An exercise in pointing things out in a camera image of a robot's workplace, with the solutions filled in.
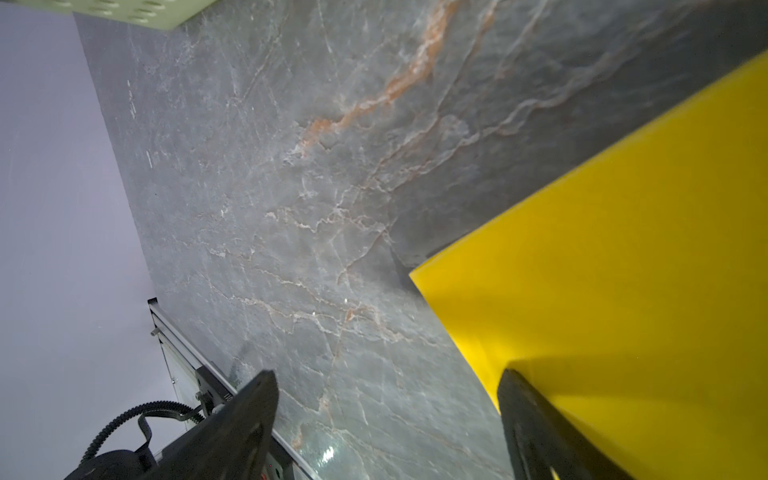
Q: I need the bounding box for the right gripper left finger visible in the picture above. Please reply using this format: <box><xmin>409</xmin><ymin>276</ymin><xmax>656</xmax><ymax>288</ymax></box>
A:
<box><xmin>143</xmin><ymin>370</ymin><xmax>279</xmax><ymax>479</ymax></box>

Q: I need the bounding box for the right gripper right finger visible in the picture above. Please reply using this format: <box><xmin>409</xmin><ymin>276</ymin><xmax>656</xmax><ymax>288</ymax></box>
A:
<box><xmin>497</xmin><ymin>369</ymin><xmax>630</xmax><ymax>479</ymax></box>

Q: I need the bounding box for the yellow paper napkin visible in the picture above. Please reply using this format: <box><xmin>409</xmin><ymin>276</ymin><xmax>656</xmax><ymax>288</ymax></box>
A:
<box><xmin>411</xmin><ymin>55</ymin><xmax>767</xmax><ymax>479</ymax></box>

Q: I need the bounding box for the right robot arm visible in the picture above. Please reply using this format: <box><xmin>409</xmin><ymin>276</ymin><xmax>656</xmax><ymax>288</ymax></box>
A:
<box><xmin>69</xmin><ymin>369</ymin><xmax>630</xmax><ymax>479</ymax></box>

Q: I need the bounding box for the green plastic basket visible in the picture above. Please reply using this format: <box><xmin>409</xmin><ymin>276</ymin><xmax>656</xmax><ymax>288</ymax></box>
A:
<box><xmin>12</xmin><ymin>0</ymin><xmax>216</xmax><ymax>31</ymax></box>

